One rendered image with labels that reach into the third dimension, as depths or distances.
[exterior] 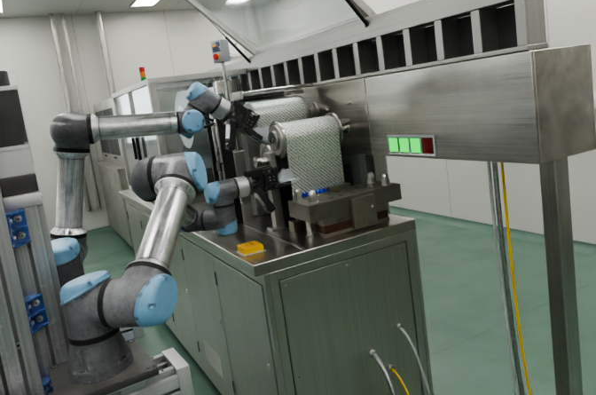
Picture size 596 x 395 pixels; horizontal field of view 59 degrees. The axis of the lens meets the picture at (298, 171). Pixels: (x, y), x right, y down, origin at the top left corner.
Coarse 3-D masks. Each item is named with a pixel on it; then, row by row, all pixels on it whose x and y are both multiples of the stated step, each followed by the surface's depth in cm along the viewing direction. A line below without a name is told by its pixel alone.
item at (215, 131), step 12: (216, 120) 220; (216, 132) 225; (216, 144) 231; (216, 156) 232; (228, 156) 223; (216, 168) 231; (228, 168) 224; (216, 180) 237; (240, 204) 227; (240, 216) 228
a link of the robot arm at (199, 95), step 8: (192, 88) 186; (200, 88) 187; (192, 96) 186; (200, 96) 187; (208, 96) 188; (216, 96) 190; (192, 104) 187; (200, 104) 187; (208, 104) 189; (216, 104) 190; (208, 112) 192
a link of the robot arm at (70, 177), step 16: (64, 160) 177; (80, 160) 179; (64, 176) 177; (80, 176) 180; (64, 192) 177; (80, 192) 180; (64, 208) 178; (80, 208) 181; (64, 224) 178; (80, 224) 182; (80, 240) 180
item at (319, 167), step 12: (336, 144) 209; (288, 156) 199; (300, 156) 202; (312, 156) 204; (324, 156) 207; (336, 156) 209; (300, 168) 202; (312, 168) 204; (324, 168) 207; (336, 168) 210; (300, 180) 202; (312, 180) 205; (324, 180) 207; (336, 180) 210
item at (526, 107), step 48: (576, 48) 145; (336, 96) 221; (384, 96) 193; (432, 96) 171; (480, 96) 154; (528, 96) 140; (576, 96) 146; (384, 144) 198; (480, 144) 157; (528, 144) 142; (576, 144) 147
